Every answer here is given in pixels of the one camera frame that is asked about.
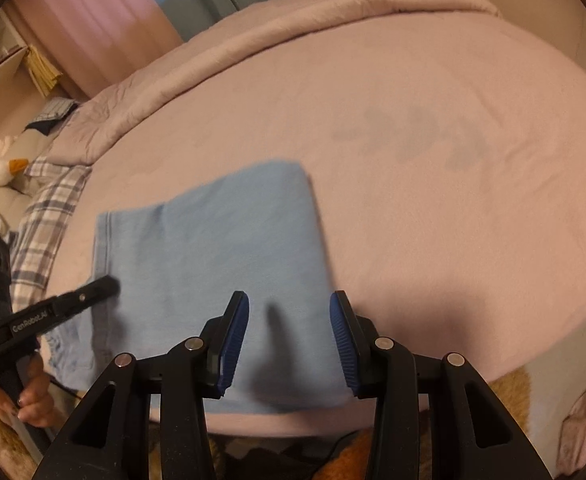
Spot large plaid pillow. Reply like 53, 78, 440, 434
10, 165, 94, 306

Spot printed floor mat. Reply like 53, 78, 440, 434
518, 345, 586, 478

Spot bed with pink sheet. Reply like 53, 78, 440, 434
38, 10, 586, 436

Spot pink and blue curtain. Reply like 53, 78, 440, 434
10, 0, 474, 98

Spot dark blue plaid clothes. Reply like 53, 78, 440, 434
25, 99, 81, 136

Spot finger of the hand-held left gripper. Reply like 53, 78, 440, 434
0, 275, 120, 356

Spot person's left hand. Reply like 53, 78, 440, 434
0, 350, 56, 428

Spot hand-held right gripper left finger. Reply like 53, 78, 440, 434
33, 290, 251, 480

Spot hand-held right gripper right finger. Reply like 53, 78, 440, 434
328, 290, 554, 480

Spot pink quilt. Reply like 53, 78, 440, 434
48, 0, 501, 166

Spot black cable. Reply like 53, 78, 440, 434
48, 377, 86, 403

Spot brown shaggy rug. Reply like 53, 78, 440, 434
0, 367, 531, 480

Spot light blue denim pants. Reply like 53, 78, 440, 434
40, 160, 354, 416

